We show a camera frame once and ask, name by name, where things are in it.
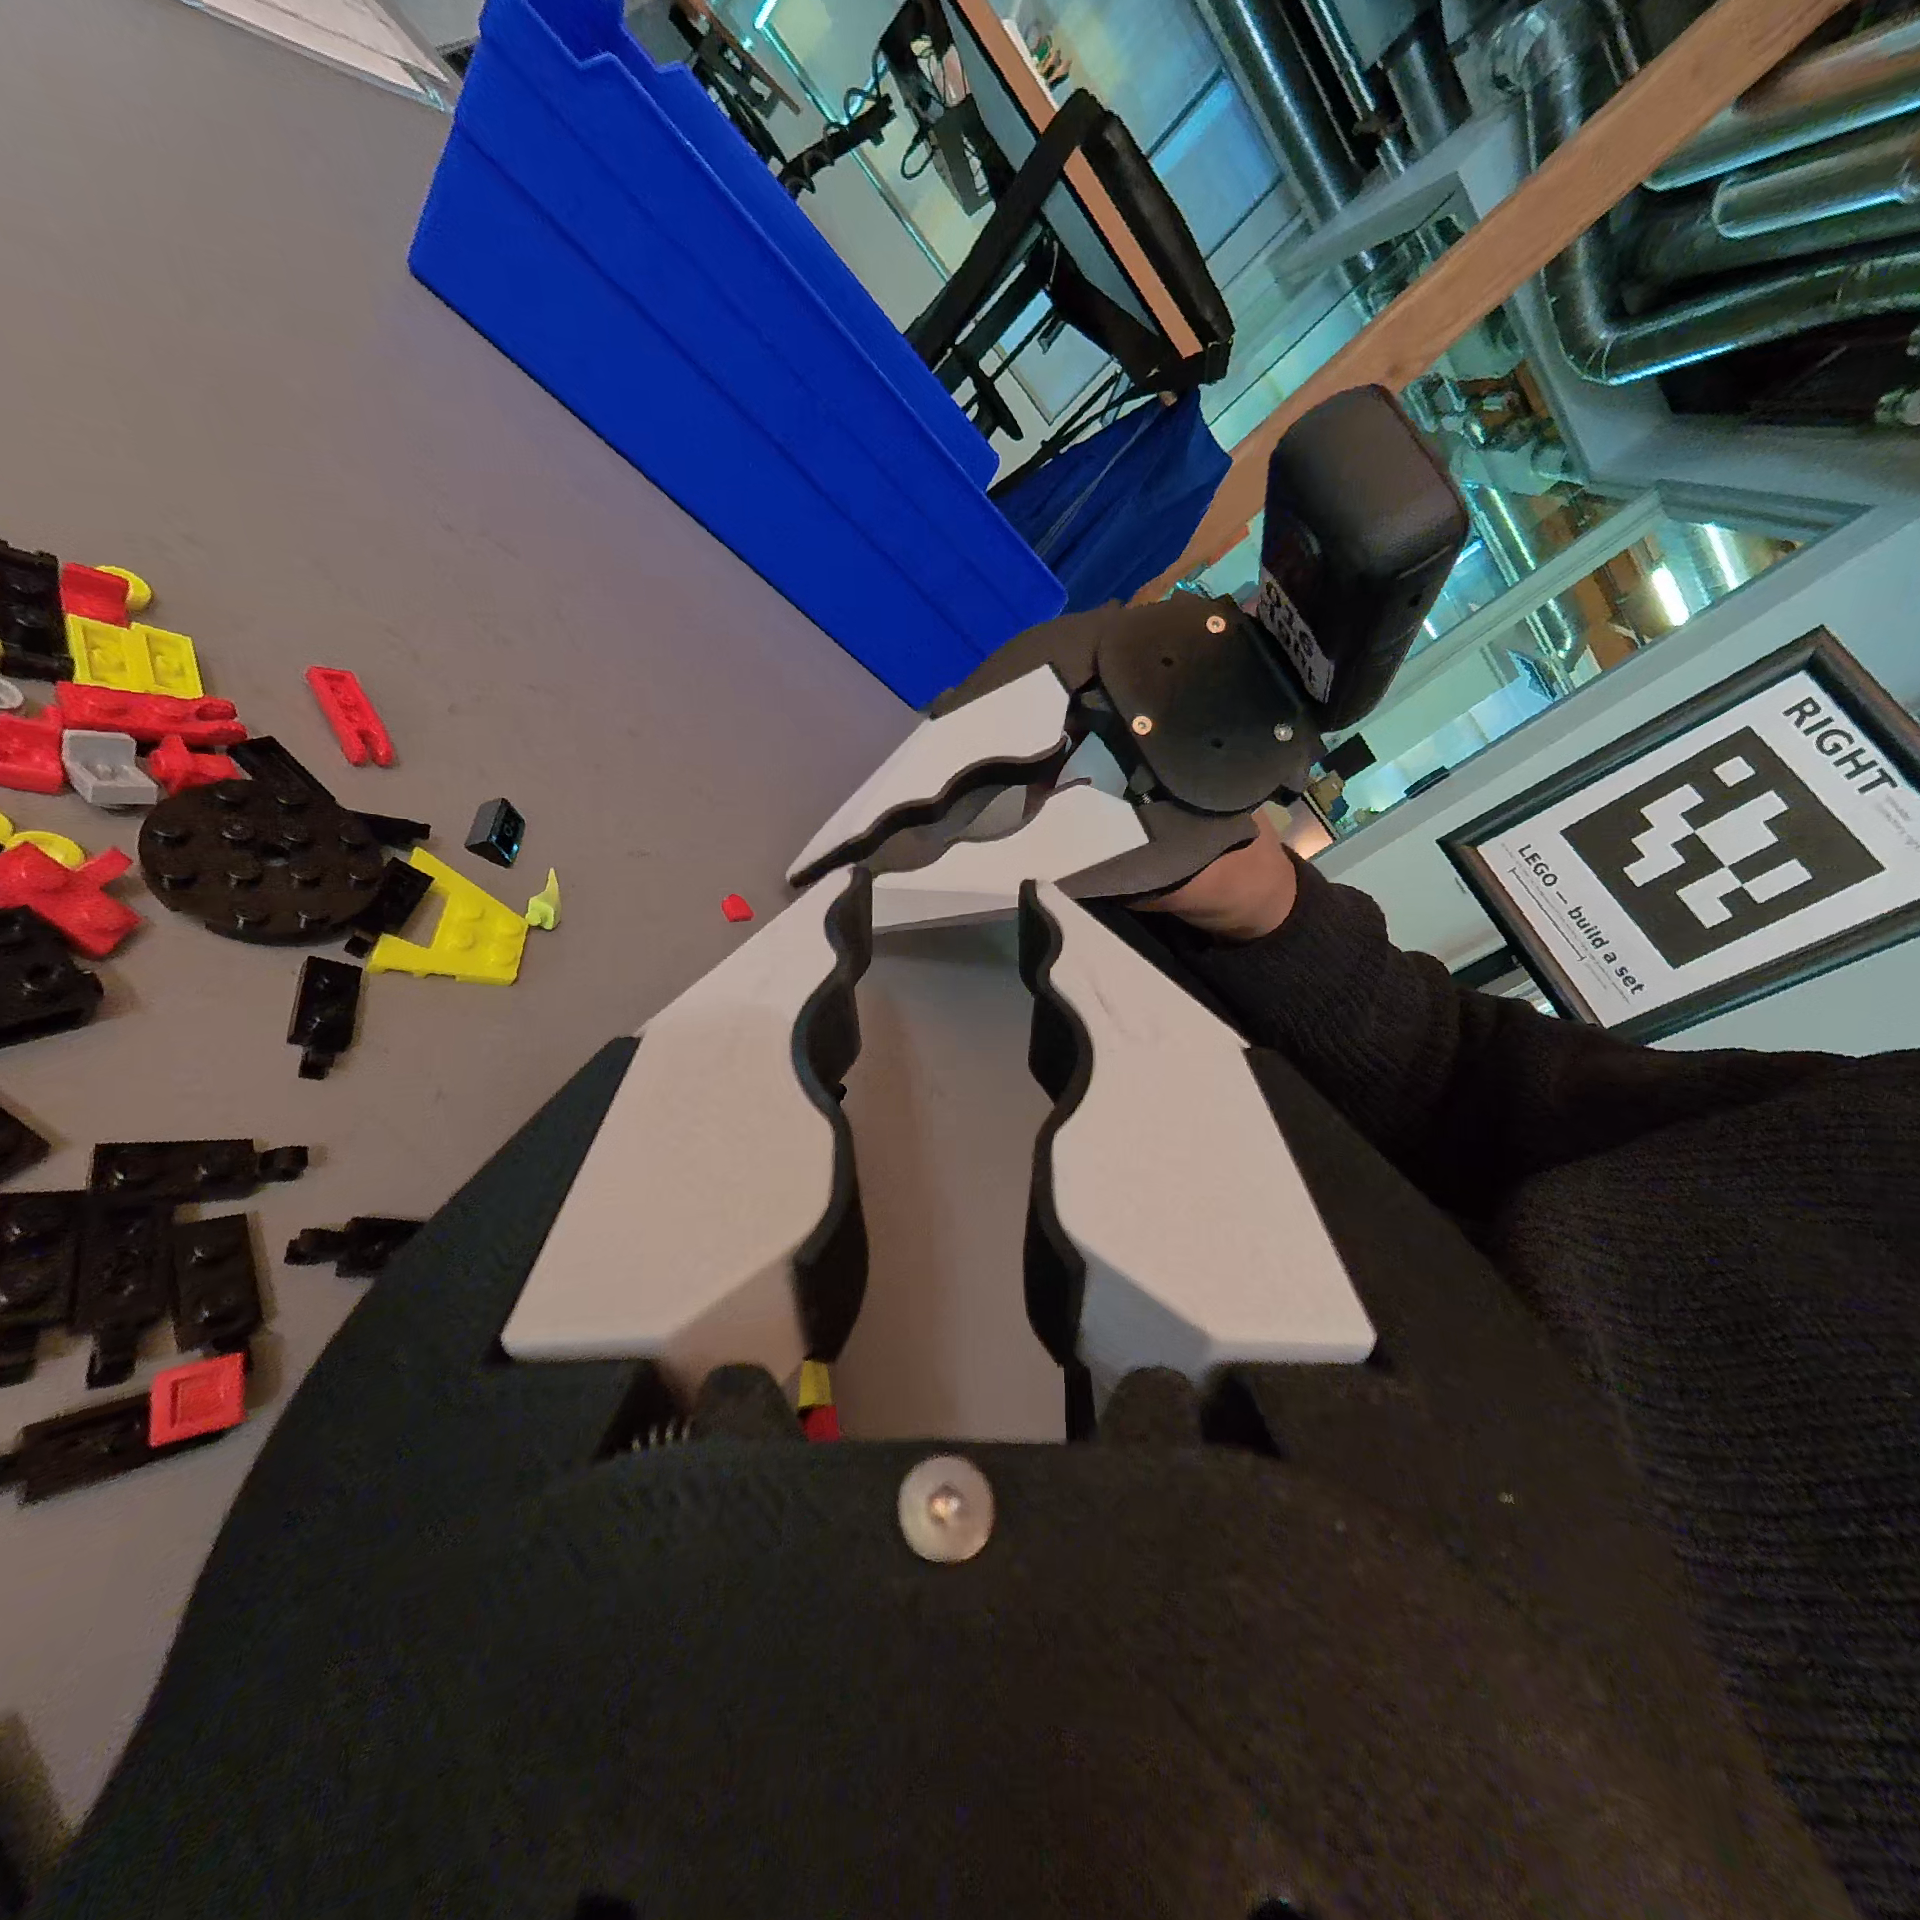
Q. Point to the person's right forearm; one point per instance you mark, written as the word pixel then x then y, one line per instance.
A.
pixel 1425 1050

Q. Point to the yellow wedge lego plate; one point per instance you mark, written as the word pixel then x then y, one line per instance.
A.
pixel 464 937

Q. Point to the lime lego claw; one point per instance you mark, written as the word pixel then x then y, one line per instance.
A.
pixel 547 901

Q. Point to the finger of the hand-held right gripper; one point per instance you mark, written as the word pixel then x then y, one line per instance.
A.
pixel 1089 839
pixel 973 728

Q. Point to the small black lego slope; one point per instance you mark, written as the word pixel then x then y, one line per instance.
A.
pixel 494 833

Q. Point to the metal ventilation ducts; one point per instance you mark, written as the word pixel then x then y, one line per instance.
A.
pixel 1724 270

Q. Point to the wooden beam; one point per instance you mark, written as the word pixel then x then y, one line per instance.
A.
pixel 1499 255

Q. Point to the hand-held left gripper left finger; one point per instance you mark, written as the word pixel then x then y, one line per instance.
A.
pixel 674 1185

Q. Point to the pile of lego pieces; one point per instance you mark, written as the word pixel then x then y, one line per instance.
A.
pixel 136 1245

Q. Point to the wooden edged desk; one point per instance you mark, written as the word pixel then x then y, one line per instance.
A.
pixel 1050 105

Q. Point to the black office chair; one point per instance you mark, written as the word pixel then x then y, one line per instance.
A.
pixel 1154 255

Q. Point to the framed marker sign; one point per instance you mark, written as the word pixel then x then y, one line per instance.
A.
pixel 1724 839

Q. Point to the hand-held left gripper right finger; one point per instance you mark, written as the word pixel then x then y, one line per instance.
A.
pixel 1214 1200

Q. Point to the red lego clip plate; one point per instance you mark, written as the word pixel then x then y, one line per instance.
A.
pixel 350 716

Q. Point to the black round lego plate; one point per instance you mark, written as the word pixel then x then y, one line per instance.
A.
pixel 262 863

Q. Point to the red yellow black lego stack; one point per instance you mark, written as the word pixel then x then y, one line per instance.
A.
pixel 820 1401

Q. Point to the person's right hand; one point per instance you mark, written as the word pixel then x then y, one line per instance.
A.
pixel 1237 901

